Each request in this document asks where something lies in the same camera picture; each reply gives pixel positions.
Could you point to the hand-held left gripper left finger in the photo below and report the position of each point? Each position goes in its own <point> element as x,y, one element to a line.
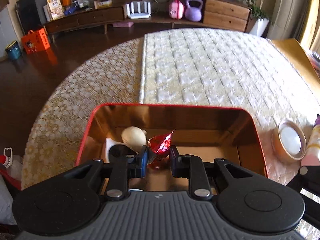
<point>143,161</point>

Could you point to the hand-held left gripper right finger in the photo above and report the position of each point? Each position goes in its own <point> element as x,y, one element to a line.
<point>174,162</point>

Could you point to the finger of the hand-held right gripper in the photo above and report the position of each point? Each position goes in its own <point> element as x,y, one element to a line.
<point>311,180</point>

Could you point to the red candy wrapper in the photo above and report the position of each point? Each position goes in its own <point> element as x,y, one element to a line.
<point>160,145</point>

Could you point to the garlic bulb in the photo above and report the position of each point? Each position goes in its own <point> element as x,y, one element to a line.
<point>133,137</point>

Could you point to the white sunglasses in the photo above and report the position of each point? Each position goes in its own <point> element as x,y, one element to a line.
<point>110,145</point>

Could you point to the white and yellow bottle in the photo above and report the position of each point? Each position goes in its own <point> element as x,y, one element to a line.
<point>314,142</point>

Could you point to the red metal tin box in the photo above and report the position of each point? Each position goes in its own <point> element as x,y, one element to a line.
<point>215,140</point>

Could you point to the quilted cream table mat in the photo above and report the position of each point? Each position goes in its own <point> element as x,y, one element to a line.
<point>212,67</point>

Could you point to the stack of plastic folders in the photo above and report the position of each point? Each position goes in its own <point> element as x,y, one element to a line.
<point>315,60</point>

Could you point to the plastic jug with red cap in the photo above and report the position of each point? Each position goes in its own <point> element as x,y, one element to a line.
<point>7,162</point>

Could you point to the pink flat box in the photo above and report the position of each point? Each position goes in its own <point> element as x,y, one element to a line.
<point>123,24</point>

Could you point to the white router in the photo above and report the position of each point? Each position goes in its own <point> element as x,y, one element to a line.
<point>138,11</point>

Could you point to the purple kettlebell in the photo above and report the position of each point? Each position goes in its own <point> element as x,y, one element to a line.
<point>193,12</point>

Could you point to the pink toy case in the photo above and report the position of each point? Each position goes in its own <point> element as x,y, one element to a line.
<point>176,10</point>

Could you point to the yellow curtain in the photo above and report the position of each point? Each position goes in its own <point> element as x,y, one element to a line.
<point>311,22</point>

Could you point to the wooden tv cabinet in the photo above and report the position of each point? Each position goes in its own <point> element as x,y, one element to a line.
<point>225,11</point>

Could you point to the orange gift box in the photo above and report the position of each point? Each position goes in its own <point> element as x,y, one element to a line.
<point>35,42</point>

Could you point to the beige flat box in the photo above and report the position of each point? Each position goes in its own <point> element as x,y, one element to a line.
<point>103,4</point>

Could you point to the blue bucket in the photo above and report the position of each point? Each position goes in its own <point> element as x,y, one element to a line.
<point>13,51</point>

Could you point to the standing air conditioner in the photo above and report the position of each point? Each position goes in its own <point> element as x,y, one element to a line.
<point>282,7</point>

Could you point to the printed snack box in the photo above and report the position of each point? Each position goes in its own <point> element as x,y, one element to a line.
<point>55,8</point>

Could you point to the black fridge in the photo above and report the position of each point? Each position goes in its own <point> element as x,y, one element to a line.
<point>30,12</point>

